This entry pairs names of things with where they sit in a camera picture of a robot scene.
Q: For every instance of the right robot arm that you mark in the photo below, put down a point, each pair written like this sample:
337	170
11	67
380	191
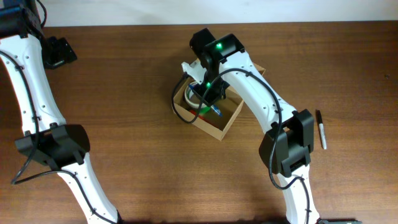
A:
288	134

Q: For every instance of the cream masking tape roll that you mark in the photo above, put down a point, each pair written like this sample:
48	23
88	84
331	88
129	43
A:
191	98

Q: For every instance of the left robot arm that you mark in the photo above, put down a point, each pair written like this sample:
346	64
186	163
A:
47	138

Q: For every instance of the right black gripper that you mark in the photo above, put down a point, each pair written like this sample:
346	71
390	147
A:
209	98

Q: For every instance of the green tape roll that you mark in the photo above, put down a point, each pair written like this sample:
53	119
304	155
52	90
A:
203	110

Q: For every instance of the black marker pen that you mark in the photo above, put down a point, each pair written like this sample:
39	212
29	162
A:
321	128

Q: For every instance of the brown cardboard box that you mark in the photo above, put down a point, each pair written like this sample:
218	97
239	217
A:
230	109

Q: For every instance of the orange utility knife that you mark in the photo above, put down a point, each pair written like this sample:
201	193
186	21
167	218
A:
201	117

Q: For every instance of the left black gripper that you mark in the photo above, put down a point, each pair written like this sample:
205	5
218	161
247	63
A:
64	53

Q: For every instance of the blue pen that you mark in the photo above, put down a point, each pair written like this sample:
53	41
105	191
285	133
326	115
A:
216	111

